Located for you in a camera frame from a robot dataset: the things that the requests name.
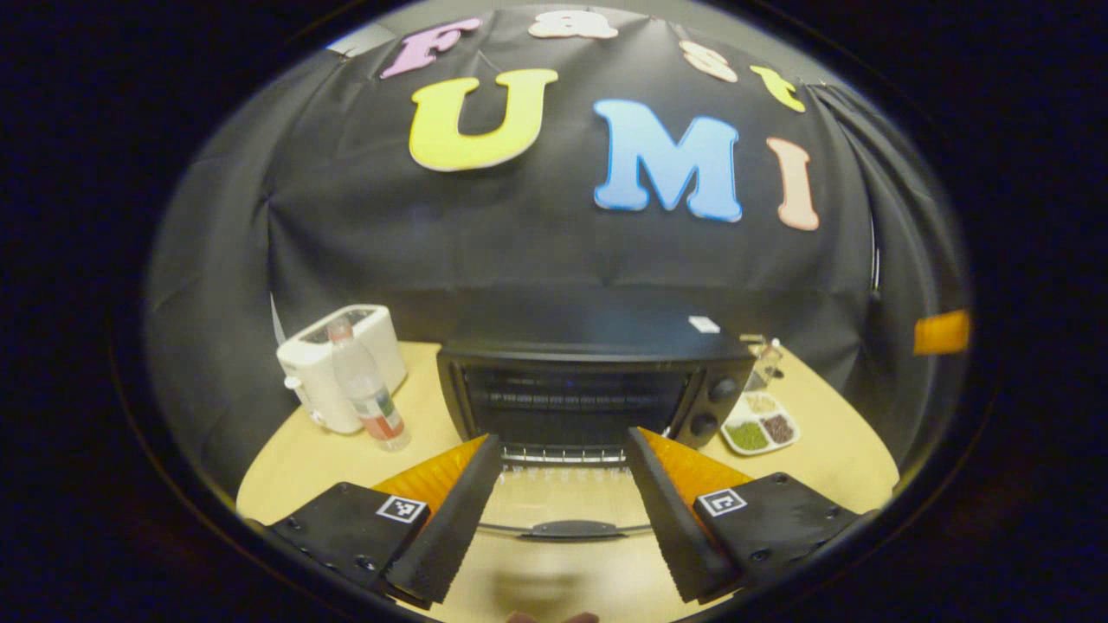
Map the white divided dish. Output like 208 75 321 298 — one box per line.
721 389 802 457

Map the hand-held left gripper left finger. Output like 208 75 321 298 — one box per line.
267 434 505 606

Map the black electric oven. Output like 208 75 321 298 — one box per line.
435 299 756 543

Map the metal wire basket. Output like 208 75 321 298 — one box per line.
740 333 785 390

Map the metal oven wire rack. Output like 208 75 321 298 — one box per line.
500 446 628 466

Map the green mung beans pile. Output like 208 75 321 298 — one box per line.
725 421 770 453

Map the white toaster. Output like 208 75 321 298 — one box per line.
277 305 408 435

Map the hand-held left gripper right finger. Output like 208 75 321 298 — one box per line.
627 426 864 606

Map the clear plastic water bottle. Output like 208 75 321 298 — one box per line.
327 316 411 453

